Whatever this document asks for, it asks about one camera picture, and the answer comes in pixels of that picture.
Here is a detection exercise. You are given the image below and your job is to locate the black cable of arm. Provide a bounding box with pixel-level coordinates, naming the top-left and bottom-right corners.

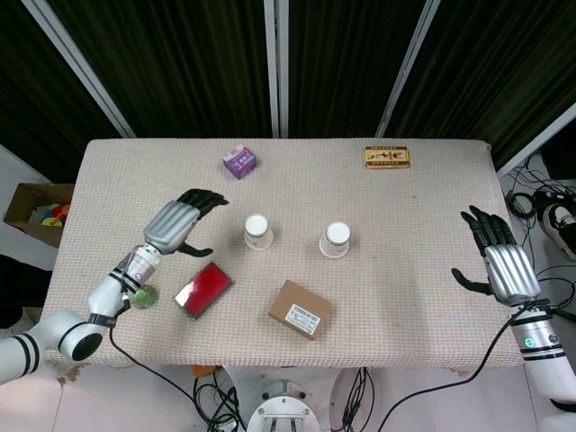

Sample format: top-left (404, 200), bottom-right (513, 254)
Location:
top-left (377, 303), bottom-right (539, 432)
top-left (107, 314), bottom-right (247, 432)

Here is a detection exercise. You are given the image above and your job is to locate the open cardboard carton with toys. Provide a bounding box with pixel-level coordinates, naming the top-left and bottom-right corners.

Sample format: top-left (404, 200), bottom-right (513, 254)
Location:
top-left (3, 182), bottom-right (76, 248)

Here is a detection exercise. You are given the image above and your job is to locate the flat yellow printed box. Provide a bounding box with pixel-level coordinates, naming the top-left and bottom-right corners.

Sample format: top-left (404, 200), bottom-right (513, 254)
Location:
top-left (363, 144), bottom-right (411, 171)

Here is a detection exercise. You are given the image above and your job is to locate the dark pleated curtain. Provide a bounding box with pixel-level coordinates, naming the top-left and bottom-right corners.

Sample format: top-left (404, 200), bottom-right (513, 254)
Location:
top-left (0, 0), bottom-right (576, 181)

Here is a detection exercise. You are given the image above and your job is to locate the small purple carton box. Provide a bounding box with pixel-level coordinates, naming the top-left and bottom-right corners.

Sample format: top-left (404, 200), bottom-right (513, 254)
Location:
top-left (222, 142), bottom-right (258, 181)

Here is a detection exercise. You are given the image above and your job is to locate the flat red box clear wrap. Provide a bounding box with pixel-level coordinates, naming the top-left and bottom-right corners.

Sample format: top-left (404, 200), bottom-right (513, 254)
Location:
top-left (173, 262), bottom-right (237, 322)

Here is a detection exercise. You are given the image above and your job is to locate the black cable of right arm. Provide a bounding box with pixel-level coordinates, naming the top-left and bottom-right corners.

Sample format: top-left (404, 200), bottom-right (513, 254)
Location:
top-left (377, 303), bottom-right (539, 432)

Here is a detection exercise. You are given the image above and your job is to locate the round grey robot base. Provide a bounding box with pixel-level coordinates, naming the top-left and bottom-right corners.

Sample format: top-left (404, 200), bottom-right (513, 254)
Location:
top-left (246, 380), bottom-right (319, 432)

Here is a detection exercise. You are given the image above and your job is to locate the beige woven tablecloth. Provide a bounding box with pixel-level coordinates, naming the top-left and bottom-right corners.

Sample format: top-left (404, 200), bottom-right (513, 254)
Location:
top-left (42, 138), bottom-right (526, 373)

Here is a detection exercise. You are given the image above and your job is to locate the black and white sneaker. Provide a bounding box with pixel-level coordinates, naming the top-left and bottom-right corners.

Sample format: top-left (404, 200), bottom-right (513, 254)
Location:
top-left (542, 200), bottom-right (576, 262)

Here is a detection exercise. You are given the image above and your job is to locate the black cable bundle on floor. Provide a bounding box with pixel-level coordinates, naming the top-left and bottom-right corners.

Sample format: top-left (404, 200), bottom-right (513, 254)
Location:
top-left (506, 152), bottom-right (576, 226)

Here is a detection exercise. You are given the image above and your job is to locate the small green object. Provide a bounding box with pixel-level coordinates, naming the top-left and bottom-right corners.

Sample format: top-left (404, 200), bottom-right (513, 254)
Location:
top-left (130, 285), bottom-right (161, 311)

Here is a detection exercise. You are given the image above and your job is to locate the brown cardboard box white label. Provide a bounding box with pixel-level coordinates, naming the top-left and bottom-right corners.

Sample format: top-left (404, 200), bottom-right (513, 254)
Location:
top-left (268, 279), bottom-right (333, 342)

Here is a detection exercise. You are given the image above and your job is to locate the grey aluminium frame post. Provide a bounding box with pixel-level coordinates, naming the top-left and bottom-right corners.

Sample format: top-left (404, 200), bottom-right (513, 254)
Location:
top-left (22, 0), bottom-right (136, 139)
top-left (264, 0), bottom-right (289, 139)
top-left (494, 103), bottom-right (576, 177)
top-left (375, 0), bottom-right (440, 138)

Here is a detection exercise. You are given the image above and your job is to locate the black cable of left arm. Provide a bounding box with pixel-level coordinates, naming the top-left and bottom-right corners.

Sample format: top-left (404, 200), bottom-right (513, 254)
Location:
top-left (107, 314), bottom-right (247, 432)

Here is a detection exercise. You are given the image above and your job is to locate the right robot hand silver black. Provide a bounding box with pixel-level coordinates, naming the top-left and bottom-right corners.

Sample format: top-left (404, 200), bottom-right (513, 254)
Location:
top-left (451, 205), bottom-right (542, 307)

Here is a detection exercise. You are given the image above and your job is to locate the white paper cup blue band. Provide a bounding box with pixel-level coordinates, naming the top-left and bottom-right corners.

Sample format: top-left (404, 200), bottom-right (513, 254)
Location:
top-left (319, 220), bottom-right (352, 259)
top-left (243, 214), bottom-right (275, 251)

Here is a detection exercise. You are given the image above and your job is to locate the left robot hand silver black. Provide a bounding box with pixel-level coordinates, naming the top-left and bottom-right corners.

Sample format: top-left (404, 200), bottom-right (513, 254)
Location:
top-left (142, 187), bottom-right (230, 260)

